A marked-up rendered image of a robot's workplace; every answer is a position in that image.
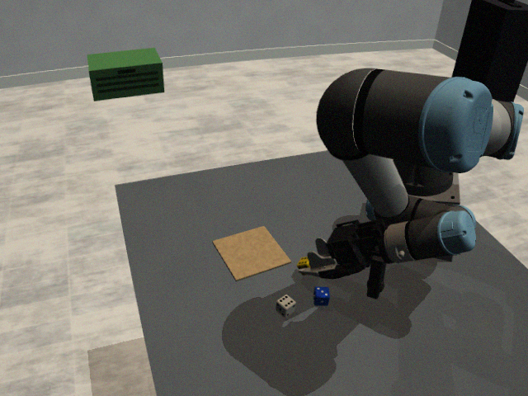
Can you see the tan square mat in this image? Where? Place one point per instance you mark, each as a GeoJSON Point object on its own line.
{"type": "Point", "coordinates": [250, 253]}

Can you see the yellow die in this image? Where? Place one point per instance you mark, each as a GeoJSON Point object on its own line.
{"type": "Point", "coordinates": [303, 262]}

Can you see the white die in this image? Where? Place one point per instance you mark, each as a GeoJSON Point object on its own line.
{"type": "Point", "coordinates": [285, 306]}

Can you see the blue die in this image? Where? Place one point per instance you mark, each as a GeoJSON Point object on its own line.
{"type": "Point", "coordinates": [321, 296]}

